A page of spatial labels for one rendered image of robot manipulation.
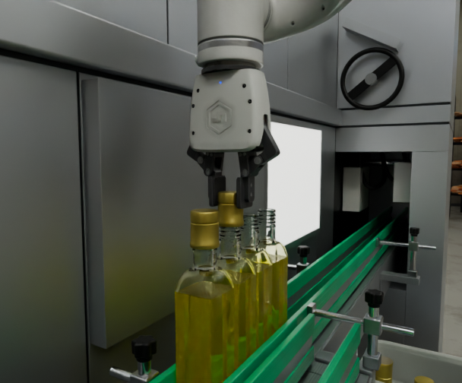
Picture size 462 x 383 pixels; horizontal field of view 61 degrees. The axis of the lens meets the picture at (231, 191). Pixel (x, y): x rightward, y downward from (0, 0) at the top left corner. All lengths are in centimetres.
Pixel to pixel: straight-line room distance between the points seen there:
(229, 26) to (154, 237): 30
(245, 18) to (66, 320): 42
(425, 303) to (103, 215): 126
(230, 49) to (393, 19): 113
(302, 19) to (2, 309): 51
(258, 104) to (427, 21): 113
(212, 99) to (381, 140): 107
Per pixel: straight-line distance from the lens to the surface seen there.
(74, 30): 52
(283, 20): 60
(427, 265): 153
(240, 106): 48
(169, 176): 60
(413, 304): 158
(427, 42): 153
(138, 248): 56
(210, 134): 50
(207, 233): 46
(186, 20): 72
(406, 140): 149
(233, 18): 50
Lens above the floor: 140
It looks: 5 degrees down
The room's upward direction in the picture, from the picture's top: straight up
